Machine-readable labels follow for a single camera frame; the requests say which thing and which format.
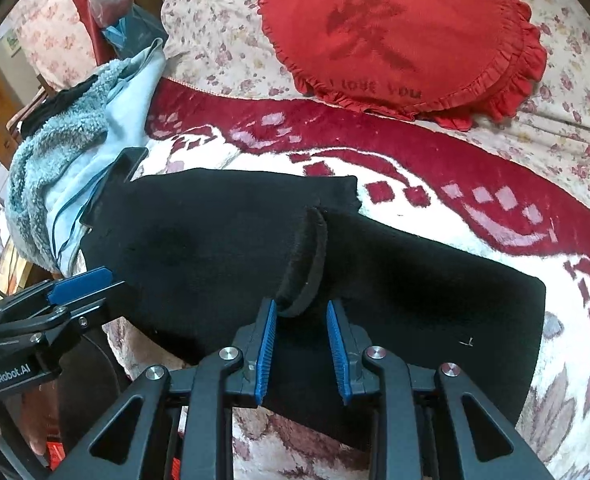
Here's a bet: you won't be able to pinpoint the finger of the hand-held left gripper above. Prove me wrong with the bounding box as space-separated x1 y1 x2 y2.
0 267 126 347
80 147 149 226

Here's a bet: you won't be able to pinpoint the red and white plush blanket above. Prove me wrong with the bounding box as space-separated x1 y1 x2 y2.
102 77 590 480

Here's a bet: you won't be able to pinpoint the black garment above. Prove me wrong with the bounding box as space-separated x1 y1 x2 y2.
22 75 98 136

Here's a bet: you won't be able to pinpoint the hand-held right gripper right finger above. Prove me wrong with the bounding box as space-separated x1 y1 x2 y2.
326 301 546 480

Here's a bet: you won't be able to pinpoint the blue plastic bag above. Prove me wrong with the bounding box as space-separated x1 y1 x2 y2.
102 5 168 61

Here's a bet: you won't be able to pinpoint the black pants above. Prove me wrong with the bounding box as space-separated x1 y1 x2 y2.
78 167 546 453

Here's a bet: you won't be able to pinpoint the red ruffled pillow with print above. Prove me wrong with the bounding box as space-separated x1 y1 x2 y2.
257 0 547 133

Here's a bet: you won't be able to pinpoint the pink floral cloth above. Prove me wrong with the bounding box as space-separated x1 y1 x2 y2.
22 0 96 91

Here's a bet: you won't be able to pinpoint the light blue fleece garment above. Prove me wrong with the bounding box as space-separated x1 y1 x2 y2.
8 40 168 276

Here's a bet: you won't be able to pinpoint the floral bed sheet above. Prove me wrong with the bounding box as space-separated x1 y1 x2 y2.
161 0 590 211

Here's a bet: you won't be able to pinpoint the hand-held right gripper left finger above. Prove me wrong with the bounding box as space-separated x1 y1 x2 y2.
62 299 277 480

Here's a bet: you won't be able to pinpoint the clear plastic container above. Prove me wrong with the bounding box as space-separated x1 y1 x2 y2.
88 0 133 28

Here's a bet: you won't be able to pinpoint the red wooden frame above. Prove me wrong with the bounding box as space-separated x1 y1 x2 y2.
68 0 113 63

